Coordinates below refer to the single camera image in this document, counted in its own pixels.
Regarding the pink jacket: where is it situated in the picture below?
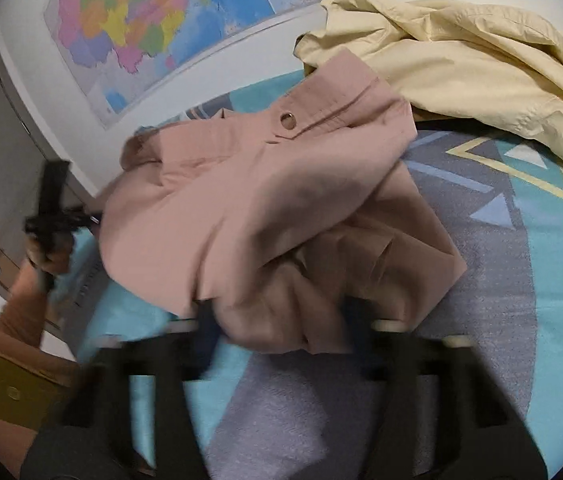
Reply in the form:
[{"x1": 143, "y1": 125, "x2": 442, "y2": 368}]
[{"x1": 98, "y1": 50, "x2": 466, "y2": 353}]

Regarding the brown olive garment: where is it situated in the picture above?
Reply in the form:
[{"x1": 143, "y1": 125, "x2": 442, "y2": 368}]
[{"x1": 0, "y1": 356, "x2": 67, "y2": 430}]

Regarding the colourful wall map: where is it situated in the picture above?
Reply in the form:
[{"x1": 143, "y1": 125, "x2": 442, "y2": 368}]
[{"x1": 44, "y1": 0, "x2": 319, "y2": 127}]

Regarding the left hand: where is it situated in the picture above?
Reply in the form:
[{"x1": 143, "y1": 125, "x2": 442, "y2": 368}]
[{"x1": 26, "y1": 233, "x2": 74, "y2": 276}]

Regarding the teal grey patterned bedsheet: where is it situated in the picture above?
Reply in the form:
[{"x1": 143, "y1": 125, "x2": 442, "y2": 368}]
[{"x1": 60, "y1": 69, "x2": 563, "y2": 480}]

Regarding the cream yellow jacket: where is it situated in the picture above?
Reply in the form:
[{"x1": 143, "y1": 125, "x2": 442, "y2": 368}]
[{"x1": 295, "y1": 0, "x2": 563, "y2": 160}]

